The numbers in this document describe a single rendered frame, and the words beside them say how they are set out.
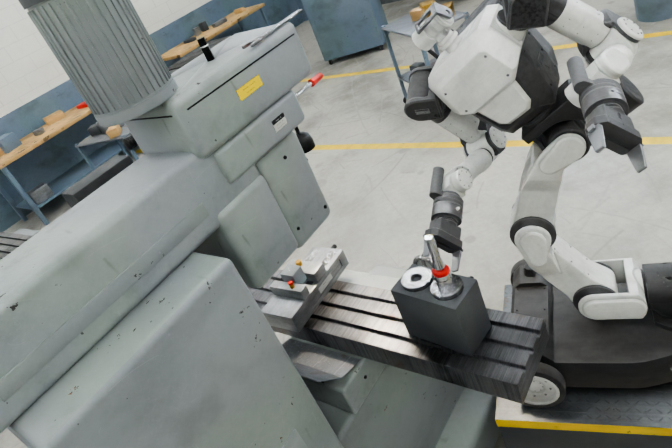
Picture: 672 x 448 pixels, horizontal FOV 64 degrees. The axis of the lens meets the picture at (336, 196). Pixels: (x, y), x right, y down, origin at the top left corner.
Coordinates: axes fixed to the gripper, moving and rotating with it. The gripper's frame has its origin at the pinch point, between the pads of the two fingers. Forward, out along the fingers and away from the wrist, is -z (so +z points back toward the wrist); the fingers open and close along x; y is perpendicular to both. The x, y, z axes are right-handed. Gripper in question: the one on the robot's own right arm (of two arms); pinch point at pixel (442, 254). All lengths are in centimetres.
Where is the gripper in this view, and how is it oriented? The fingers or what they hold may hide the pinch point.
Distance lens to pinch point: 153.5
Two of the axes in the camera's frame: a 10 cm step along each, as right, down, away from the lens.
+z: 2.1, -8.4, 5.1
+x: -8.2, -4.3, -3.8
